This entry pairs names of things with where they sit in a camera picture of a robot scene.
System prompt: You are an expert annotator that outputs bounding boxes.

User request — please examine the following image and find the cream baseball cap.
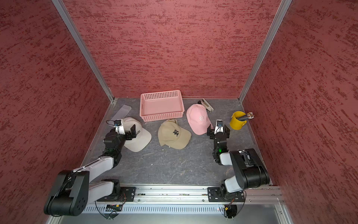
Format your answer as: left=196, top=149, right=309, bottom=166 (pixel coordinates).
left=123, top=117, right=152, bottom=153

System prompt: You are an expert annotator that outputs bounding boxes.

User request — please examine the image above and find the pink baseball cap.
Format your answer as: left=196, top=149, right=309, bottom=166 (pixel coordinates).
left=186, top=104, right=213, bottom=135

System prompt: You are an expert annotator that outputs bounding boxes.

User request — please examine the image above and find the beige cap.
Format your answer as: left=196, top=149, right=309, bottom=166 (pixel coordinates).
left=158, top=119, right=192, bottom=150

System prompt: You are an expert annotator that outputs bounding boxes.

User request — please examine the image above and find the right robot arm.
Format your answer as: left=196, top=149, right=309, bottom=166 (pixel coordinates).
left=207, top=120, right=270, bottom=202

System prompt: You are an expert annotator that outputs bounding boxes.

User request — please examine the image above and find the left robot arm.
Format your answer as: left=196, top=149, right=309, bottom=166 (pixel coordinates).
left=43, top=119, right=137, bottom=217

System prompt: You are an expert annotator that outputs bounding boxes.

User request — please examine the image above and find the yellow pencil cup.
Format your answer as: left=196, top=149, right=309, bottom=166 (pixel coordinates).
left=229, top=111, right=247, bottom=130

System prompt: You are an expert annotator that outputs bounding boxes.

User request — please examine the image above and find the clear plastic box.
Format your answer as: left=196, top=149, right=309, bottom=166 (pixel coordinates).
left=112, top=105, right=131, bottom=120

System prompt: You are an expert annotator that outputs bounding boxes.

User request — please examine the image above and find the pink perforated plastic basket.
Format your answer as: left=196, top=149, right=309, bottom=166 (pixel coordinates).
left=139, top=90, right=185, bottom=122

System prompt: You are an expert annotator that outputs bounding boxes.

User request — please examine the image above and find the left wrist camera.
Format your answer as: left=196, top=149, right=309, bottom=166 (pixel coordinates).
left=114, top=119, right=125, bottom=135

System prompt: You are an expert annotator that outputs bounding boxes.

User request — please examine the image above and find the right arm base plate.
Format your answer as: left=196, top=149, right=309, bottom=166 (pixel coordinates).
left=207, top=187, right=245, bottom=203

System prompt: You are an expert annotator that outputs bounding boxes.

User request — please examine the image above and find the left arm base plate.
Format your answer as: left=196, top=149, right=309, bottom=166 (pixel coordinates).
left=97, top=187, right=136, bottom=202

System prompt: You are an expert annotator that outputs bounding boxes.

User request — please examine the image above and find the aluminium front rail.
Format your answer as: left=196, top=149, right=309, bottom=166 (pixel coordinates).
left=98, top=184, right=286, bottom=204

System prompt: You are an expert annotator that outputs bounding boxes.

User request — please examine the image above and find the right corner aluminium post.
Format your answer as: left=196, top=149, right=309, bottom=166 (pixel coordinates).
left=238, top=0, right=292, bottom=104

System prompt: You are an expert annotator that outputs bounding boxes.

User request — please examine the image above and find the corner aluminium post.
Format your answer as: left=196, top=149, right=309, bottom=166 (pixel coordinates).
left=52, top=0, right=115, bottom=103
left=238, top=0, right=292, bottom=104

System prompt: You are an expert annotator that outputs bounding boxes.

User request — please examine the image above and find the left corner aluminium post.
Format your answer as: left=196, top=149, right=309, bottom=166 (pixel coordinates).
left=52, top=0, right=115, bottom=103

